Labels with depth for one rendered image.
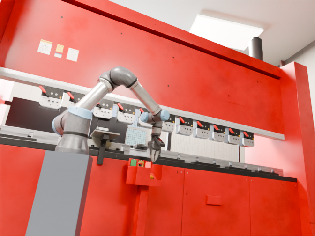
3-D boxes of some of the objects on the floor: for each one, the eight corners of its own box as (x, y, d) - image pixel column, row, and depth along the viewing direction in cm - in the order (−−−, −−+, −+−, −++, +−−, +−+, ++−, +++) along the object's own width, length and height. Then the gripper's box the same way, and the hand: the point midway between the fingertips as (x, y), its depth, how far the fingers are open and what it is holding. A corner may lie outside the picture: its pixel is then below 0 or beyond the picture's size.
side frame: (316, 273, 204) (294, 61, 270) (247, 246, 280) (243, 85, 346) (332, 271, 213) (307, 66, 279) (261, 246, 289) (254, 89, 355)
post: (159, 245, 247) (171, 86, 305) (157, 244, 252) (170, 88, 309) (163, 245, 249) (175, 87, 306) (161, 244, 253) (173, 89, 311)
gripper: (157, 135, 170) (153, 162, 165) (147, 133, 166) (143, 161, 161) (163, 135, 163) (160, 163, 158) (153, 132, 158) (149, 161, 154)
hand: (153, 160), depth 157 cm, fingers closed
